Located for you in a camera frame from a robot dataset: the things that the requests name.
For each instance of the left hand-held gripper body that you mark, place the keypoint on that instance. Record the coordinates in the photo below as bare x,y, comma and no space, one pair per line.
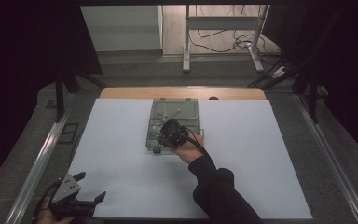
68,189

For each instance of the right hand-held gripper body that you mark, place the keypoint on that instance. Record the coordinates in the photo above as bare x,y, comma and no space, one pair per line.
172,133

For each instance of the clear compartment organizer box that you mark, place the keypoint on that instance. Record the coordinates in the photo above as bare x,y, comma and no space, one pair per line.
155,109

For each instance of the person's right hand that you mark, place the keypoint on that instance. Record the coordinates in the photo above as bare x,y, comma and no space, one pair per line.
189,151

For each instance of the person's left hand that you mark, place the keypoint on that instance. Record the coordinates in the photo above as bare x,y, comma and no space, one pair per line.
45,216

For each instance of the white table mat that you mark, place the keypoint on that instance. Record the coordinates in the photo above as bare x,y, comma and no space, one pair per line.
121,161

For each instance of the dark round table grommet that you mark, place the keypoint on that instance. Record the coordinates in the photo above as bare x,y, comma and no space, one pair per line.
213,98

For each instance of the black metal stand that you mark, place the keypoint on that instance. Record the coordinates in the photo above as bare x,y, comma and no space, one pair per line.
60,93
313,93

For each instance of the white panel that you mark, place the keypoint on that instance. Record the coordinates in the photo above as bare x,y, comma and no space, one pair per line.
121,28

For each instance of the white power strip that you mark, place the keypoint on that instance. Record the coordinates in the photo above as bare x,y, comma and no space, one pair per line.
278,72

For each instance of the aluminium rail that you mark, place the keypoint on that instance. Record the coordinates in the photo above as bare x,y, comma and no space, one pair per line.
332,161
37,168

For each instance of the white metal desk frame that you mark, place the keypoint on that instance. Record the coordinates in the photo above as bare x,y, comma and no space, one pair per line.
220,23

